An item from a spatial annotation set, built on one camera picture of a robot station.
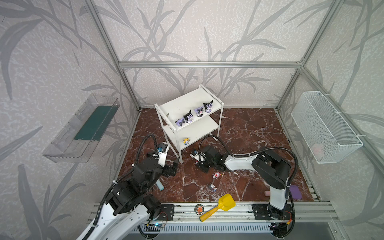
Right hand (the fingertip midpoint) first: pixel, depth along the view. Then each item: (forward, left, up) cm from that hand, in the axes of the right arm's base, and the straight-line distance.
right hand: (197, 158), depth 92 cm
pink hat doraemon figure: (-11, -11, +1) cm, 16 cm away
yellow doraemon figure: (+2, +6, +19) cm, 19 cm away
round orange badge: (-27, -2, -1) cm, 28 cm away
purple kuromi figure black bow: (+1, +6, +35) cm, 36 cm away
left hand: (-8, +10, +25) cm, 28 cm away
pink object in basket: (-6, -61, +20) cm, 64 cm away
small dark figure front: (-17, -9, +1) cm, 19 cm away
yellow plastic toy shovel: (-25, -15, +1) cm, 29 cm away
